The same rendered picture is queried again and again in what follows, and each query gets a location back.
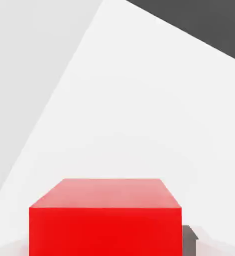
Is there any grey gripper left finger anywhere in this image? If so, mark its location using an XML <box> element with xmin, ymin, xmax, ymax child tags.
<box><xmin>0</xmin><ymin>239</ymin><xmax>30</xmax><ymax>256</ymax></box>

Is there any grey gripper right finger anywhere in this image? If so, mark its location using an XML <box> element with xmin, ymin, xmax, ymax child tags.
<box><xmin>181</xmin><ymin>224</ymin><xmax>235</xmax><ymax>256</ymax></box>

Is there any small red cube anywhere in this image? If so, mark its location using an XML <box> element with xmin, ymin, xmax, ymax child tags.
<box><xmin>28</xmin><ymin>177</ymin><xmax>184</xmax><ymax>256</ymax></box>

